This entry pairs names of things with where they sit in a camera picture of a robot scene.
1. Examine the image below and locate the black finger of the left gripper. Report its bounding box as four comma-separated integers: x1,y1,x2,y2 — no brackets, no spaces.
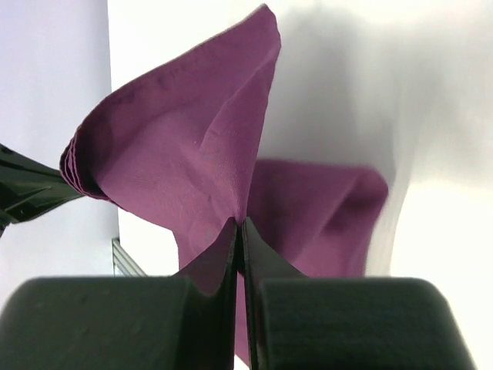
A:
0,145,82,224

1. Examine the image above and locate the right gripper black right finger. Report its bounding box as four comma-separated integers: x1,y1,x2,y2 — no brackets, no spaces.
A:
241,220,474,370

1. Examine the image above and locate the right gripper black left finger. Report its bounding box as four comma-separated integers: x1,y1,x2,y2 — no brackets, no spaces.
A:
1,220,237,370

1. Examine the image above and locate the purple cloth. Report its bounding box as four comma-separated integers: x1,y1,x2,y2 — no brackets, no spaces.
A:
60,5,388,362

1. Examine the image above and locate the aluminium front rail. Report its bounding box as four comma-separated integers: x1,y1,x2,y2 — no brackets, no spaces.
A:
112,237,146,277

